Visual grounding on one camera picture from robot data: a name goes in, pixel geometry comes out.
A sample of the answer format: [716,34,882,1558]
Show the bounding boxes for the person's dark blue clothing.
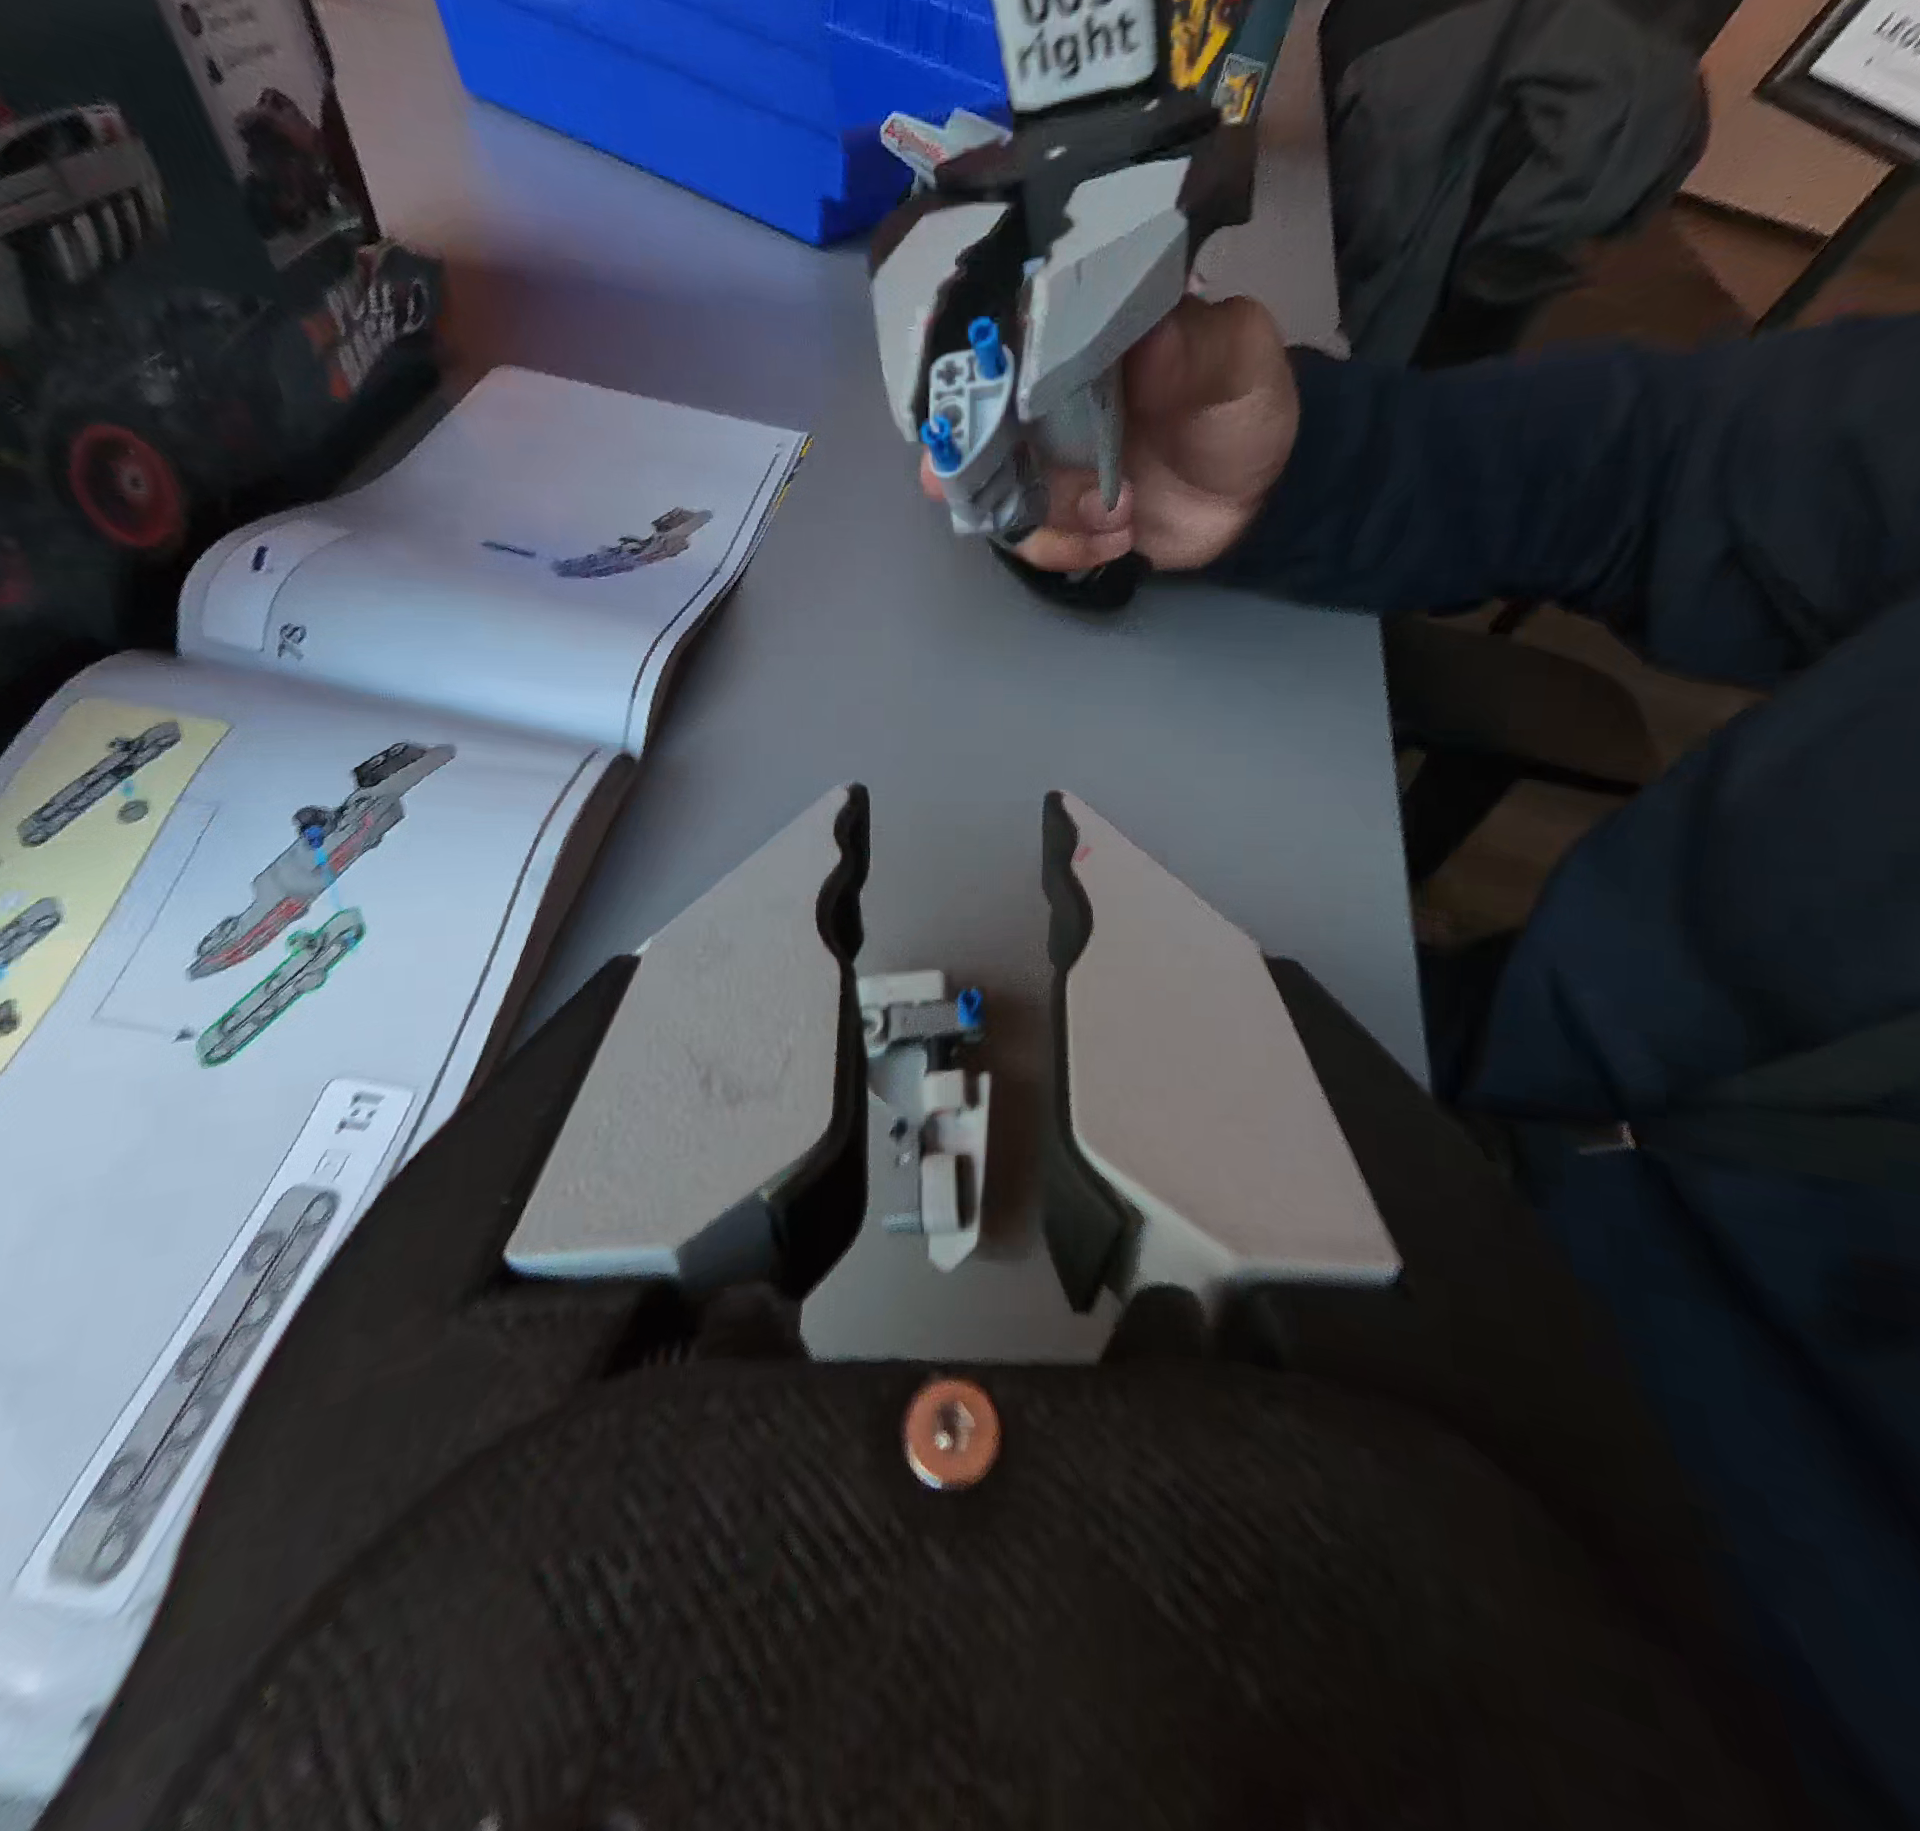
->
[1425,631,1920,1831]

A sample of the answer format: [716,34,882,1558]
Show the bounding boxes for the grey lego assembly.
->
[853,964,995,1276]

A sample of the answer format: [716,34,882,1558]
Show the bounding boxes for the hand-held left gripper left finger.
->
[502,781,875,1305]

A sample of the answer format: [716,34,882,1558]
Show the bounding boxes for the dark jacket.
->
[1333,0,1713,371]

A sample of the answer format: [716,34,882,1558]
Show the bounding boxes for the person's right hand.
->
[916,293,1305,584]

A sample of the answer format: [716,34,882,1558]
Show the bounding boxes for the lego piece with red sticker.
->
[878,109,983,196]

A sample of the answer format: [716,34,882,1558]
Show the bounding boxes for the person's right forearm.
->
[1200,312,1920,699]

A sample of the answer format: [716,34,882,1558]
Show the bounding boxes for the framed sign with square marker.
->
[1746,0,1920,340]

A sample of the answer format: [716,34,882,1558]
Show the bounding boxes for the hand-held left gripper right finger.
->
[1041,789,1406,1318]

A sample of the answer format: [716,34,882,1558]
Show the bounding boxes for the blue plastic storage bin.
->
[402,0,1020,251]

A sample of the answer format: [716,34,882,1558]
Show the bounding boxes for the brown chair seat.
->
[1386,609,1749,952]

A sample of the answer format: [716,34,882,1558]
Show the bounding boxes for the monster truck lego box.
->
[0,0,447,708]

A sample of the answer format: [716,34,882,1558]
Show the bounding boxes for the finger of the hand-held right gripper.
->
[867,192,1025,435]
[1018,154,1198,426]

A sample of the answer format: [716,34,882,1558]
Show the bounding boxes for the grey lego connector blue pins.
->
[914,315,1040,540]

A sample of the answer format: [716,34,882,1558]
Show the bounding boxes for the yellow and dark lego box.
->
[1153,0,1334,130]

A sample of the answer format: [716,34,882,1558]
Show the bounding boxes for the lego instruction booklet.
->
[0,364,813,1764]

